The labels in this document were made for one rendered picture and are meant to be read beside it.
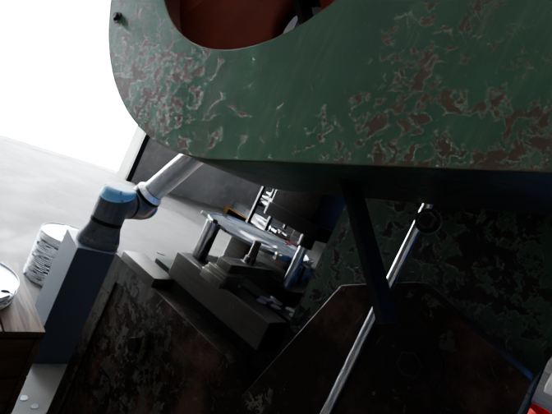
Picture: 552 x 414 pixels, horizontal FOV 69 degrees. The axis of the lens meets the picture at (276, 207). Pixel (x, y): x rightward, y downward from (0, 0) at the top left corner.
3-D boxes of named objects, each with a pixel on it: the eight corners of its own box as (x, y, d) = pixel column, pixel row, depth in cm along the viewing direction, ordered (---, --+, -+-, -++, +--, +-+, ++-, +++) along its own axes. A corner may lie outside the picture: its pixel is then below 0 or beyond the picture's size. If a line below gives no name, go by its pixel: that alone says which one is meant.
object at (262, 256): (253, 264, 96) (260, 247, 95) (287, 269, 108) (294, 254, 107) (279, 282, 90) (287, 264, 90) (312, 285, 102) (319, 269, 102)
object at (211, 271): (199, 274, 81) (220, 228, 80) (250, 279, 94) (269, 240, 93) (218, 289, 77) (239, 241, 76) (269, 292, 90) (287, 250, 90)
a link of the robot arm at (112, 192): (83, 210, 143) (98, 177, 142) (108, 212, 156) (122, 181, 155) (108, 225, 140) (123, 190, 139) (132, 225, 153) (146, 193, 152)
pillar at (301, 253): (278, 284, 88) (305, 227, 87) (284, 285, 90) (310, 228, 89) (286, 289, 87) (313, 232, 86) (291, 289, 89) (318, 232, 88)
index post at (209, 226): (190, 253, 92) (207, 216, 92) (200, 255, 95) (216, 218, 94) (197, 259, 91) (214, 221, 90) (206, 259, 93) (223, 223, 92)
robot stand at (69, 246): (21, 334, 152) (66, 227, 149) (71, 337, 164) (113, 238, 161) (28, 364, 138) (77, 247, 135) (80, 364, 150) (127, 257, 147)
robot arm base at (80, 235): (71, 230, 148) (81, 206, 148) (111, 239, 159) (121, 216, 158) (80, 246, 137) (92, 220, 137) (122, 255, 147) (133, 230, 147)
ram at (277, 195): (257, 194, 99) (307, 84, 97) (290, 206, 111) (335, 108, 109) (310, 221, 89) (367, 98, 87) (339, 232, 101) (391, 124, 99)
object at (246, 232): (325, 268, 109) (327, 264, 109) (263, 257, 86) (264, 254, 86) (254, 225, 126) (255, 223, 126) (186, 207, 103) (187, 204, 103)
